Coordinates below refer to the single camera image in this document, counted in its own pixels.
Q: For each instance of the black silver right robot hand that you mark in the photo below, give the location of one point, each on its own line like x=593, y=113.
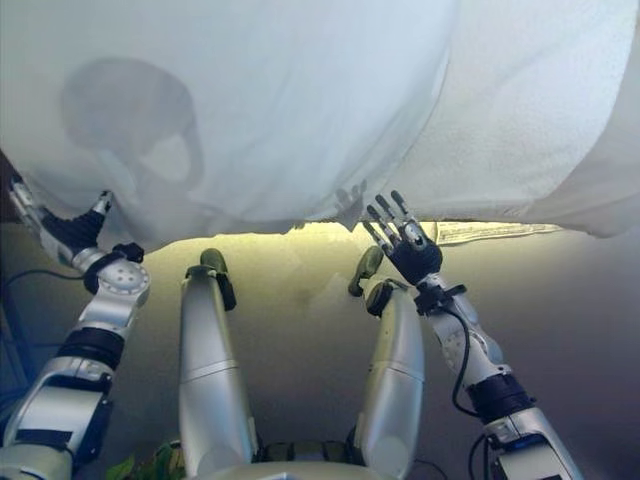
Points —
x=415, y=255

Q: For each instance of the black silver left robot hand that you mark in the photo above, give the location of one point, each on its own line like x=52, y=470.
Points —
x=70, y=232

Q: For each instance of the white duvet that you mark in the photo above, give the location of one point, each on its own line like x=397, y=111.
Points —
x=275, y=100

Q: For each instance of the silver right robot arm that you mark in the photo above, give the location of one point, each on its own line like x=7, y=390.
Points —
x=515, y=425

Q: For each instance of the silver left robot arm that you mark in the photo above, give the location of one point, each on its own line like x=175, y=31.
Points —
x=75, y=375

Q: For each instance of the tufted upholstered headboard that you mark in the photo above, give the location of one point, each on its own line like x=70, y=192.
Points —
x=6, y=195

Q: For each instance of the white printed fabric label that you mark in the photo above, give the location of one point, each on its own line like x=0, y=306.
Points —
x=500, y=233

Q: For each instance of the silver right robot leg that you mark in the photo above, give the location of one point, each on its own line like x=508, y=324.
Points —
x=395, y=375

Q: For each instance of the silver robot leg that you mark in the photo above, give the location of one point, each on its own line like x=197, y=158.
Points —
x=395, y=375
x=210, y=375

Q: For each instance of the white textured blanket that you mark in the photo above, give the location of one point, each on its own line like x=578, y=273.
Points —
x=525, y=100

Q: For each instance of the silver left robot leg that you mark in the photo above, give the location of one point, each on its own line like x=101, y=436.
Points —
x=210, y=375

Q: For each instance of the beige bedspread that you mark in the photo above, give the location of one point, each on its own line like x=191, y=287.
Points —
x=627, y=190

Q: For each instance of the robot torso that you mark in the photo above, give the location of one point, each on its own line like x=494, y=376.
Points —
x=300, y=467

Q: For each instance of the green leafy plant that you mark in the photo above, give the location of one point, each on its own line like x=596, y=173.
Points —
x=150, y=462

